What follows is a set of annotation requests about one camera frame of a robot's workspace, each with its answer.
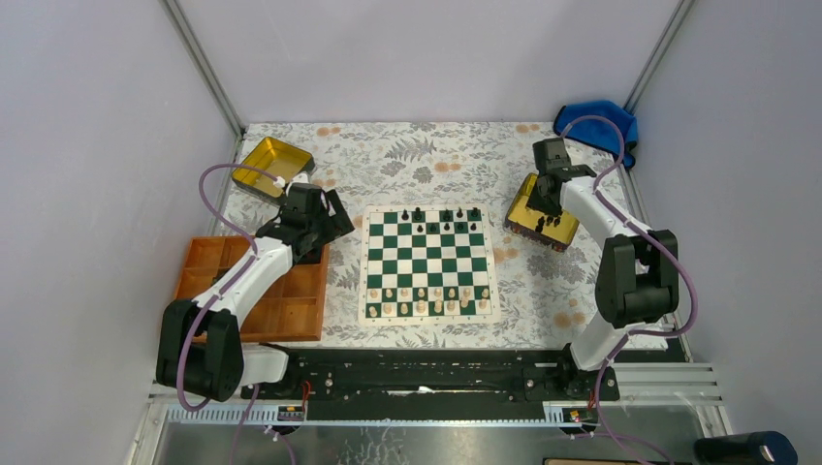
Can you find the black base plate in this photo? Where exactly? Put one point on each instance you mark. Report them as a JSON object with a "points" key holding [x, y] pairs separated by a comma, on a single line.
{"points": [[531, 375]]}

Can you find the floral tablecloth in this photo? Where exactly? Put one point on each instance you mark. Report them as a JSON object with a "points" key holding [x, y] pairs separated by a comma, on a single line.
{"points": [[546, 297]]}

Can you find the gold tin left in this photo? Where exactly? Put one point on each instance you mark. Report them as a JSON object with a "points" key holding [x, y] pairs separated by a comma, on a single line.
{"points": [[277, 158]]}

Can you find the gold tin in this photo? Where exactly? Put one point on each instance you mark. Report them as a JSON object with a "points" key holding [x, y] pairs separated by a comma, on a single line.
{"points": [[556, 232], [277, 158]]}

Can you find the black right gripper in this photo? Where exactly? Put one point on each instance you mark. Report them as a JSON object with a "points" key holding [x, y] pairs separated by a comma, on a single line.
{"points": [[536, 202]]}

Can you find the wooden compartment tray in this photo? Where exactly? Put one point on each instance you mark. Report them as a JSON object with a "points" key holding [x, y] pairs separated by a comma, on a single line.
{"points": [[291, 310]]}

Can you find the gold tin right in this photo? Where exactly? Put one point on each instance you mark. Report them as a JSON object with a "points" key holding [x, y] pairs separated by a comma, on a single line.
{"points": [[556, 232]]}

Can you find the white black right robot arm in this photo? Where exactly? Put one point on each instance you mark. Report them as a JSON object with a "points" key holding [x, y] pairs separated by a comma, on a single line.
{"points": [[637, 283]]}

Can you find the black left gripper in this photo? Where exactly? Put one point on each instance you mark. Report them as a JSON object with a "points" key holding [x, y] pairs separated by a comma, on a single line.
{"points": [[337, 224]]}

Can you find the blue cloth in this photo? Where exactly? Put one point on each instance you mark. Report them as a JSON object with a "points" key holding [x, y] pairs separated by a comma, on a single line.
{"points": [[597, 133]]}

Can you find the dark cylinder bottle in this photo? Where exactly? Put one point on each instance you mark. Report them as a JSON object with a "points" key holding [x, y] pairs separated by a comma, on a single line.
{"points": [[755, 448]]}

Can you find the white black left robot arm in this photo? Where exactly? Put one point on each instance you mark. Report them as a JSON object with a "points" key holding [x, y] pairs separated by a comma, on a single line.
{"points": [[200, 352]]}

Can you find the green white chess board mat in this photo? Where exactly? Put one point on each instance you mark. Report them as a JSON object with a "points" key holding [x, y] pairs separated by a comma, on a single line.
{"points": [[411, 278]]}

